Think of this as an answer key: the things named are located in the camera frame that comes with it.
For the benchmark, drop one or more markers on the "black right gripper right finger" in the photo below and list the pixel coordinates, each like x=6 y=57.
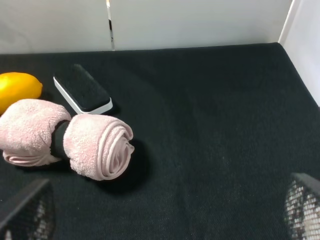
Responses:
x=302 y=207

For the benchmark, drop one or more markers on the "yellow lemon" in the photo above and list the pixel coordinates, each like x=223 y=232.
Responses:
x=15 y=86

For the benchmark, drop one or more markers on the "black table cloth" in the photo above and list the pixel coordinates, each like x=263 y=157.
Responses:
x=218 y=131

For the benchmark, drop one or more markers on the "pink rolled towel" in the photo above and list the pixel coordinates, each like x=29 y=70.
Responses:
x=36 y=132

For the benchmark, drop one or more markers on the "black and white eraser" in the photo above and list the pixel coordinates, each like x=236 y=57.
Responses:
x=82 y=91

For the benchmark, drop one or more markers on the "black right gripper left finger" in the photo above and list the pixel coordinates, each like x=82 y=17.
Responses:
x=30 y=214

